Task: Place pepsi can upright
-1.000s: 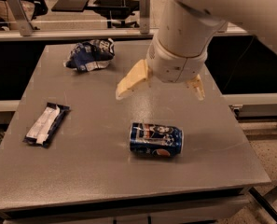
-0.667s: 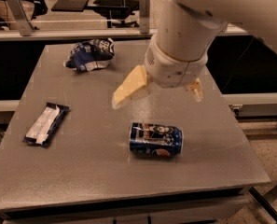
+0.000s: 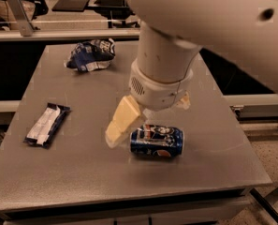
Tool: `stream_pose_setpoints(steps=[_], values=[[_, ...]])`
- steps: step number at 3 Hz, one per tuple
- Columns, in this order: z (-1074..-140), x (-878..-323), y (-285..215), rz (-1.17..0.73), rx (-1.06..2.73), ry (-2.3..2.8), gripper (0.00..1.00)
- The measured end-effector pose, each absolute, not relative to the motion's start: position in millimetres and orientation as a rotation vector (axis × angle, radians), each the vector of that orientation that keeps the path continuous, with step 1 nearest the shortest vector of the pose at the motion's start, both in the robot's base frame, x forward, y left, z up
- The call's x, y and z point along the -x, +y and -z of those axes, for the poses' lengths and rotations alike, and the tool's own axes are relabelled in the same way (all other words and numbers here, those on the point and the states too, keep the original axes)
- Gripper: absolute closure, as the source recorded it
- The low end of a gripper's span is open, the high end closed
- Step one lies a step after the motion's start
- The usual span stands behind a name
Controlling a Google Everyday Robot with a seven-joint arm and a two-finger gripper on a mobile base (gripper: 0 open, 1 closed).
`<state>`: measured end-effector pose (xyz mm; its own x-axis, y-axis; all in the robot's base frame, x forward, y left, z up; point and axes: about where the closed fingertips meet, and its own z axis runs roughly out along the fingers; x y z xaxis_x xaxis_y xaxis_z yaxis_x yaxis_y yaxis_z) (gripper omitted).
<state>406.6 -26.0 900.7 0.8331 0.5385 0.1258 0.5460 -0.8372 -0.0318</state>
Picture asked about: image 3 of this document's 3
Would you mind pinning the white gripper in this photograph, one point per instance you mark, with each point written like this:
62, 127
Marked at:
158, 91

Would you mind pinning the blue pepsi can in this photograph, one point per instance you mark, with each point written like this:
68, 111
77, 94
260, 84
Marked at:
157, 141

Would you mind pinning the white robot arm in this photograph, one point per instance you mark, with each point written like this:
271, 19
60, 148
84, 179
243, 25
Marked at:
173, 32

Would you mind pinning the crumpled blue chip bag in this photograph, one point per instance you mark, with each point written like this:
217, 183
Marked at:
92, 55

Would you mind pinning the black office chair middle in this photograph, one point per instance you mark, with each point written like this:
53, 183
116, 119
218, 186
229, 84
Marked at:
116, 12

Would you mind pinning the blue white snack bar wrapper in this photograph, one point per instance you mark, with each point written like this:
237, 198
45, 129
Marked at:
43, 131

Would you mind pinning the grey table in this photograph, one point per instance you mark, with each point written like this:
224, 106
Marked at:
79, 179

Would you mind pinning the metal barrier rail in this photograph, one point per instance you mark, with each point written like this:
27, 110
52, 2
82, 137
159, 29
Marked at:
68, 35

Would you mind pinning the left metal barrier bracket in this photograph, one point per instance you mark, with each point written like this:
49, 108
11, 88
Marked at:
25, 27

